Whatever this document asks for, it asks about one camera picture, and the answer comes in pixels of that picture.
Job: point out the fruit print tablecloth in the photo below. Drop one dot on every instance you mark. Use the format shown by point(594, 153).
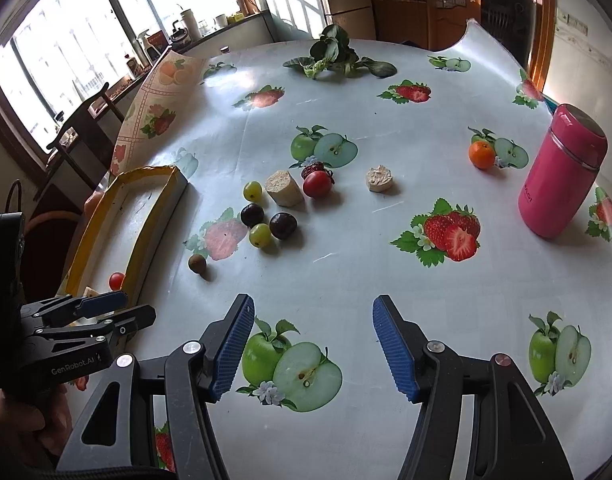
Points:
point(385, 260)

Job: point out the wooden cabinet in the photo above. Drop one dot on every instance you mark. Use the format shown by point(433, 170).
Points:
point(425, 10)

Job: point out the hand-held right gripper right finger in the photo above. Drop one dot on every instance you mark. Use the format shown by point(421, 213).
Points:
point(393, 345)

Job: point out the dark metal kettle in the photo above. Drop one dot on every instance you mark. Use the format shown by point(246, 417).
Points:
point(178, 34)

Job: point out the white spray bottle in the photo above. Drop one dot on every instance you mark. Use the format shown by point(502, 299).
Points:
point(147, 46)

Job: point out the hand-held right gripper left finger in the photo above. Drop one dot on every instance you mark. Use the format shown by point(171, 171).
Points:
point(231, 345)

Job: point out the beige bread chunk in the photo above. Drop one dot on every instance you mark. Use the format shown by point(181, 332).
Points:
point(284, 188)

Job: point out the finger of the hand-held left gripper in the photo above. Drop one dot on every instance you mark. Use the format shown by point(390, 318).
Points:
point(103, 300)
point(131, 317)

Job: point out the yellow-rimmed white box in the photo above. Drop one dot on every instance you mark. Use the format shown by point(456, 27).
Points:
point(136, 220)

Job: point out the dried red date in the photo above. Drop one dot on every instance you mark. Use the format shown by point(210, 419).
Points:
point(312, 166)

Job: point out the white cup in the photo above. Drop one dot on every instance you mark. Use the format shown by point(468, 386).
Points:
point(221, 20)

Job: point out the small red cherry tomato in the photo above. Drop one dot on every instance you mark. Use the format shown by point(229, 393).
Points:
point(117, 280)

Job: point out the large window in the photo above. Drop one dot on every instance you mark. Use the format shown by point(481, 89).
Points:
point(86, 25)

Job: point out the tall white jar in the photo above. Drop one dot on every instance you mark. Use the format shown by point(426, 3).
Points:
point(191, 22)

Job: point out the orange round object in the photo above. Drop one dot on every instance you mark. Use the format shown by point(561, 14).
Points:
point(90, 205)

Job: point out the dark wooden chair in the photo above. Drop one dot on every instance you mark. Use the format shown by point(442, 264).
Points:
point(86, 125)

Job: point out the green bok choy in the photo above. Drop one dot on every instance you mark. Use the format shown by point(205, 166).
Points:
point(326, 50)
point(378, 67)

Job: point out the pink thermos bottle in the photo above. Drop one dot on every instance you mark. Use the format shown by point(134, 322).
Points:
point(560, 170)

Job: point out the blue packet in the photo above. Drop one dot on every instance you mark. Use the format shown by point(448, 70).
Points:
point(549, 105)

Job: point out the small brown-green fruit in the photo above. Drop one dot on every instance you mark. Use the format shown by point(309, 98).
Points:
point(197, 263)

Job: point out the person's left hand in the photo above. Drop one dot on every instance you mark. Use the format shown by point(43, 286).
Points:
point(21, 415)

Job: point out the red box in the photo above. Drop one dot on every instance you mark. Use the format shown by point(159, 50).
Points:
point(159, 40)

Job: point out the green grape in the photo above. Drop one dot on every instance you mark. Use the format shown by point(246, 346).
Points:
point(260, 235)
point(253, 190)

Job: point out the small white piece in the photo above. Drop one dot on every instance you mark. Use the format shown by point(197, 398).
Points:
point(91, 292)

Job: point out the small orange tangerine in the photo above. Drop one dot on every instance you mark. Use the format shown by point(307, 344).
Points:
point(481, 154)

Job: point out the dark purple plum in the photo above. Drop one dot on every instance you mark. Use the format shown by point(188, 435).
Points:
point(283, 225)
point(252, 214)

